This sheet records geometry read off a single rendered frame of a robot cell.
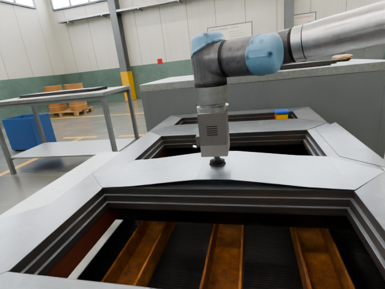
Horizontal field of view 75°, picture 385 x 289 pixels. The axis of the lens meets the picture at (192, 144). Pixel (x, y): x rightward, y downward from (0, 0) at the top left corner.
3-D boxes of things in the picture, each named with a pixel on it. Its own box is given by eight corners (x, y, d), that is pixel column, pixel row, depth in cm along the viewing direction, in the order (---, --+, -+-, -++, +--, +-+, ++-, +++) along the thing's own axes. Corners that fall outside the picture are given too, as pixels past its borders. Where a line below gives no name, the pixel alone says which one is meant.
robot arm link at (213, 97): (191, 89, 55) (198, 85, 62) (193, 109, 56) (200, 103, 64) (226, 86, 53) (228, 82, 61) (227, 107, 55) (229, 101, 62)
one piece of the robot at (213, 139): (190, 93, 64) (197, 153, 69) (182, 99, 56) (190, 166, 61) (228, 90, 62) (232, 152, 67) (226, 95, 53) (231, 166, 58)
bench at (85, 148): (10, 175, 330) (-17, 100, 300) (48, 155, 395) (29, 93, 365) (120, 172, 296) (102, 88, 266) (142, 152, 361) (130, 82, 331)
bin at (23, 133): (12, 151, 446) (1, 120, 428) (32, 143, 484) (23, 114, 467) (39, 151, 428) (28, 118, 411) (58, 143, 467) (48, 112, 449)
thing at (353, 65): (140, 92, 147) (138, 85, 146) (170, 82, 203) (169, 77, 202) (396, 69, 116) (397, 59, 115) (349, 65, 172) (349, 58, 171)
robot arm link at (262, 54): (290, 28, 51) (240, 37, 57) (270, 31, 42) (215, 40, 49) (290, 69, 53) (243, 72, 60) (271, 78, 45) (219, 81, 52)
